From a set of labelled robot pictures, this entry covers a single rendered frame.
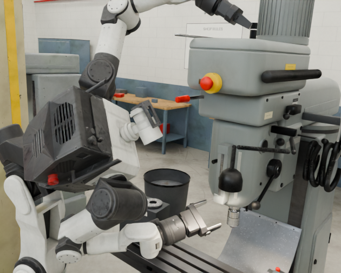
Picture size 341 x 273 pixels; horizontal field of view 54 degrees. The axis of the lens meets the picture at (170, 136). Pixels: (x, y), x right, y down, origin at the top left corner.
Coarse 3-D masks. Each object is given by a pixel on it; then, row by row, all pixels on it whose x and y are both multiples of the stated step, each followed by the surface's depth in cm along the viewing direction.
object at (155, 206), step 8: (152, 200) 161; (160, 200) 162; (152, 208) 156; (160, 208) 157; (168, 208) 161; (144, 216) 156; (152, 216) 153; (160, 216) 156; (168, 216) 162; (120, 224) 166
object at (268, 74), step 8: (264, 72) 92; (272, 72) 91; (280, 72) 95; (288, 72) 100; (296, 72) 104; (304, 72) 110; (312, 72) 116; (320, 72) 123; (264, 80) 92; (272, 80) 91; (280, 80) 96; (288, 80) 102; (296, 80) 108
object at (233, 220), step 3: (228, 213) 127; (228, 216) 127; (231, 216) 126; (234, 216) 126; (237, 216) 126; (228, 219) 127; (231, 219) 126; (234, 219) 126; (237, 219) 126; (228, 222) 128; (231, 222) 127; (234, 222) 126; (237, 222) 127; (231, 225) 127; (234, 225) 127; (237, 225) 127
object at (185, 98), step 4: (180, 96) 104; (184, 96) 105; (188, 96) 106; (192, 96) 109; (196, 96) 110; (200, 96) 112; (176, 100) 103; (180, 100) 103; (184, 100) 104; (188, 100) 106
